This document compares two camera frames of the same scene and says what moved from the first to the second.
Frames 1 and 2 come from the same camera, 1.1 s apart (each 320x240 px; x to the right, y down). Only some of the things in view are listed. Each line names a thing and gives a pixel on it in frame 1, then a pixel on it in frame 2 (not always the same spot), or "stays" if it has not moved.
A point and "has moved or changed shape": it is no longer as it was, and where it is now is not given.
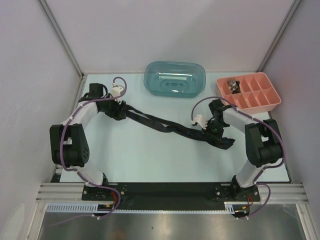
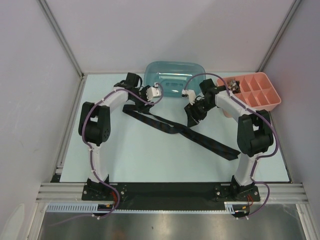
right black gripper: x=218 y=135 to x=193 y=116
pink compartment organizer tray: x=249 y=93 stays
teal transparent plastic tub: x=175 y=79 stays
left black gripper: x=118 y=114 to x=141 y=108
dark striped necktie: x=160 y=125 has moved or changed shape
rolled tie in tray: x=234 y=85 stays
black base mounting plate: x=170 y=196 stays
